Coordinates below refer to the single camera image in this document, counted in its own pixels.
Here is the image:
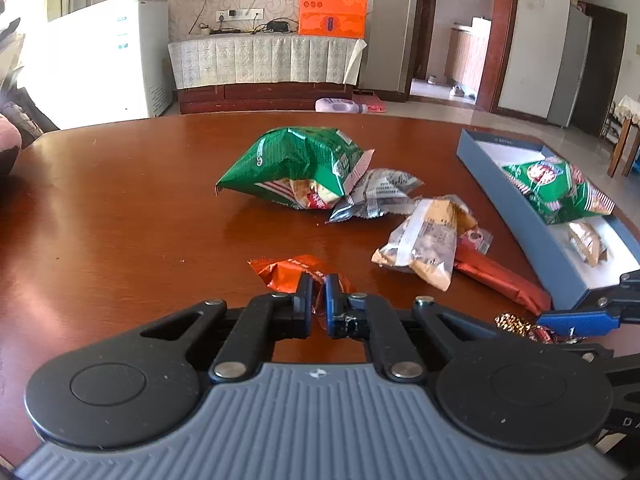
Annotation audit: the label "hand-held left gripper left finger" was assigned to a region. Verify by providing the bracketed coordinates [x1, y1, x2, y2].
[135, 275, 316, 381]

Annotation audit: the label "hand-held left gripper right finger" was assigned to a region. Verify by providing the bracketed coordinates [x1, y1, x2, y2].
[324, 275, 503, 381]

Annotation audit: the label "red candy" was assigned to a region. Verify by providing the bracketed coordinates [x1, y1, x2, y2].
[531, 325, 562, 345]

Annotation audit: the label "orange foil snack packet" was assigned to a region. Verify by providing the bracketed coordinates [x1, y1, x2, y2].
[248, 254, 351, 313]

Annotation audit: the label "gold candy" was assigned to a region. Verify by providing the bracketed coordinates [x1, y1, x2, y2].
[495, 312, 534, 337]

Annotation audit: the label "silver snack packet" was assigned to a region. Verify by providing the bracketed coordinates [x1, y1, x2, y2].
[327, 167, 425, 224]

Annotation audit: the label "small clear candy packet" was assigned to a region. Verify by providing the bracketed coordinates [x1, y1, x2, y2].
[462, 227, 493, 256]

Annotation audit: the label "blue cardboard box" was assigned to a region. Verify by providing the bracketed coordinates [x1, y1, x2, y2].
[456, 128, 640, 311]

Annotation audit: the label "beige snack packet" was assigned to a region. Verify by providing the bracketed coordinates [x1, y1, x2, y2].
[371, 195, 478, 292]
[567, 221, 612, 266]

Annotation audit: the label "long red snack bar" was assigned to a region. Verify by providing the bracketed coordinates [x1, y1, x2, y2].
[452, 245, 553, 317]

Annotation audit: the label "green shrimp chips bag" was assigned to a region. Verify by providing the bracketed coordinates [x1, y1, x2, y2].
[501, 156, 616, 226]

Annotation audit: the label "wooden chair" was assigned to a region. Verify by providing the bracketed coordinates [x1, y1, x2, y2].
[606, 95, 640, 178]

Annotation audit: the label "large green snack bag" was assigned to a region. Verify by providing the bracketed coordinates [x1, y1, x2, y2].
[216, 126, 376, 210]

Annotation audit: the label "purple plastic bottle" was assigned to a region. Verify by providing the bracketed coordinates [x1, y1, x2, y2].
[315, 98, 368, 115]

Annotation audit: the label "pink slippers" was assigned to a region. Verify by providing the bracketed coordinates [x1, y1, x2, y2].
[352, 90, 387, 113]

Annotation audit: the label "wooden television cabinet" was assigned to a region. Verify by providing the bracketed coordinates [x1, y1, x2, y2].
[172, 81, 353, 115]

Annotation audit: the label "pale patterned cabinet cloth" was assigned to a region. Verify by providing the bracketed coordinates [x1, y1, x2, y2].
[167, 34, 367, 90]

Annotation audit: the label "wooden kitchen cabinet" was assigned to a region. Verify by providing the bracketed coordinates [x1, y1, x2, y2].
[446, 25, 488, 92]

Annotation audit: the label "orange cardboard box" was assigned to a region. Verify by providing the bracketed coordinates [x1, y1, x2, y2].
[298, 0, 370, 39]

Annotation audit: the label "brown wooden door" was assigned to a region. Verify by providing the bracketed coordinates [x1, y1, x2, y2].
[413, 0, 441, 81]

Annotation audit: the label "white chest freezer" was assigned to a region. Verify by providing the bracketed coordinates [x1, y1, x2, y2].
[17, 0, 173, 131]

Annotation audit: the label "pink cushion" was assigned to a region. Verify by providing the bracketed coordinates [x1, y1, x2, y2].
[0, 112, 24, 176]

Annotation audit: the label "wooden door frame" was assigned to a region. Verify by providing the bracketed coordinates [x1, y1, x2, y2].
[482, 0, 522, 113]

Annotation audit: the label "white wall sockets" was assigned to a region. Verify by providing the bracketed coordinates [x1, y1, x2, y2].
[216, 8, 264, 22]

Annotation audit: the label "black television cable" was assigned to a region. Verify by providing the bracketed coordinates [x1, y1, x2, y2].
[191, 0, 212, 32]

